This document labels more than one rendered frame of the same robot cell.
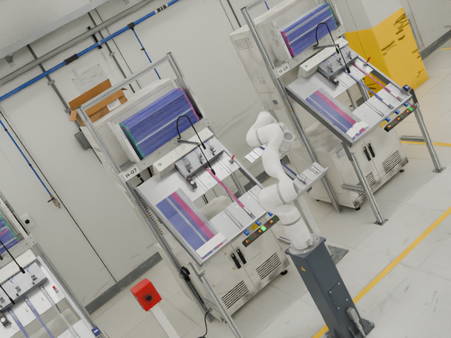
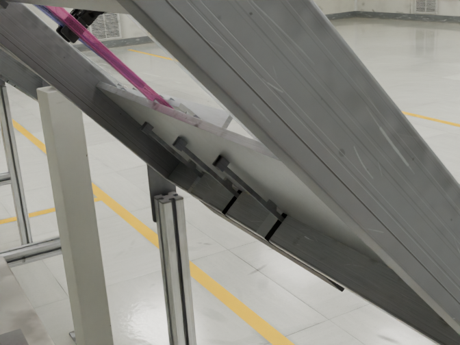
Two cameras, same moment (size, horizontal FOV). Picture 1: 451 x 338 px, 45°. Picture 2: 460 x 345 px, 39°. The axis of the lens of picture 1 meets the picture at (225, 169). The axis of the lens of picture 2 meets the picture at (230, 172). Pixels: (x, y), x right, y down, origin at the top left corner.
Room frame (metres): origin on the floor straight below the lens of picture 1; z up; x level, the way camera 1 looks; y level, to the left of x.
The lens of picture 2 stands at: (3.46, 0.83, 1.02)
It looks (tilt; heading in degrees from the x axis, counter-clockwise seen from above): 18 degrees down; 264
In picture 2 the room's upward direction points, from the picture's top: 4 degrees counter-clockwise
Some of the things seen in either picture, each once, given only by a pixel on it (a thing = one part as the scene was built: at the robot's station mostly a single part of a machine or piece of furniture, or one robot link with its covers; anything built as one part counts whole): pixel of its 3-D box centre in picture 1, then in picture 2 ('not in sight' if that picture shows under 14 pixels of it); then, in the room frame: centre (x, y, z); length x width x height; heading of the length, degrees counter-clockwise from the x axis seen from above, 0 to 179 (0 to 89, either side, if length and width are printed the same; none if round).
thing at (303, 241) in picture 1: (298, 232); not in sight; (2.78, -0.19, 0.79); 0.19 x 0.19 x 0.18
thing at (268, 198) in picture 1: (277, 204); not in sight; (2.79, -0.16, 1.00); 0.19 x 0.12 x 0.24; 69
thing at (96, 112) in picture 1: (112, 94); not in sight; (4.02, 0.46, 1.82); 0.68 x 0.30 x 0.20; 112
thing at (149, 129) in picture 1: (160, 122); not in sight; (3.78, 0.25, 1.52); 0.51 x 0.13 x 0.27; 112
